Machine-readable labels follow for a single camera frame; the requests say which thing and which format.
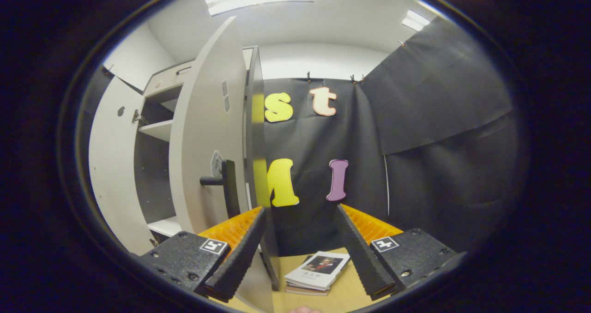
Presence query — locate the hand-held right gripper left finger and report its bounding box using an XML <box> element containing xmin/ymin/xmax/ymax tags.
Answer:
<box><xmin>138</xmin><ymin>206</ymin><xmax>267</xmax><ymax>303</ymax></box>

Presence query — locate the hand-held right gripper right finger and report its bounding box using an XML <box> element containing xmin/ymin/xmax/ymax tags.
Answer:
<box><xmin>335</xmin><ymin>204</ymin><xmax>468</xmax><ymax>301</ymax></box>

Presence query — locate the white cabinet door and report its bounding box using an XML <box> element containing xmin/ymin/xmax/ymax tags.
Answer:
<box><xmin>169</xmin><ymin>16</ymin><xmax>275</xmax><ymax>313</ymax></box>
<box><xmin>88</xmin><ymin>75</ymin><xmax>155</xmax><ymax>257</ymax></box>

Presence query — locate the white and grey cabinet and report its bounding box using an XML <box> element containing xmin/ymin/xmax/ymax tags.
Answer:
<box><xmin>133</xmin><ymin>45</ymin><xmax>281</xmax><ymax>291</ymax></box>

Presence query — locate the white cabinet drawer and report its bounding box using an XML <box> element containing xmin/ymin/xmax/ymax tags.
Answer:
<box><xmin>143</xmin><ymin>60</ymin><xmax>197</xmax><ymax>96</ymax></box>

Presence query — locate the white portrait cover book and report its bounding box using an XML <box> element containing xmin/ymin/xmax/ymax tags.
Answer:
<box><xmin>283</xmin><ymin>251</ymin><xmax>350</xmax><ymax>291</ymax></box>

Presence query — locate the brown book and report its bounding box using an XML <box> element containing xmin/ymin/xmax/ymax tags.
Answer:
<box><xmin>284</xmin><ymin>283</ymin><xmax>331</xmax><ymax>296</ymax></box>

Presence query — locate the small ceiling light panel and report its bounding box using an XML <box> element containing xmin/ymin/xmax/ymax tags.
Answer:
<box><xmin>401</xmin><ymin>10</ymin><xmax>431</xmax><ymax>32</ymax></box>

